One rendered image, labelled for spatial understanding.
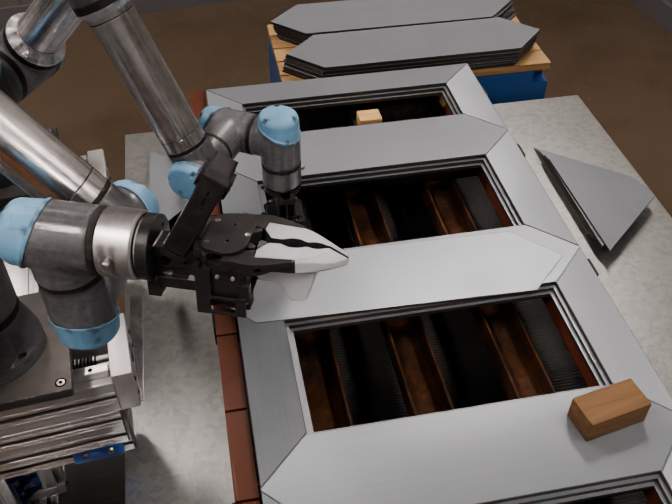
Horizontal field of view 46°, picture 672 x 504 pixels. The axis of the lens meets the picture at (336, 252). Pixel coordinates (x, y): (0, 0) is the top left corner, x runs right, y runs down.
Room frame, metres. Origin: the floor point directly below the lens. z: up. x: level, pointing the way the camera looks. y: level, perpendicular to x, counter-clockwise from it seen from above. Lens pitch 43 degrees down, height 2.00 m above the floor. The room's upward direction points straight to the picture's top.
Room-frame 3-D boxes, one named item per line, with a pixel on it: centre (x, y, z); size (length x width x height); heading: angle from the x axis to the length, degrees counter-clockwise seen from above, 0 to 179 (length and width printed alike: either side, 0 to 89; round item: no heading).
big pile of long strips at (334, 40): (2.23, -0.21, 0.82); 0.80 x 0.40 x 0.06; 101
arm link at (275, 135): (1.21, 0.11, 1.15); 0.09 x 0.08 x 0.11; 70
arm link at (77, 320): (0.64, 0.29, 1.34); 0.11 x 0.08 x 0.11; 170
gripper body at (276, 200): (1.20, 0.10, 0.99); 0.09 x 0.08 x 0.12; 11
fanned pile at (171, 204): (1.63, 0.42, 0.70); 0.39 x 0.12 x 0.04; 11
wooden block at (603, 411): (0.81, -0.47, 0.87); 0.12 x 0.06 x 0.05; 111
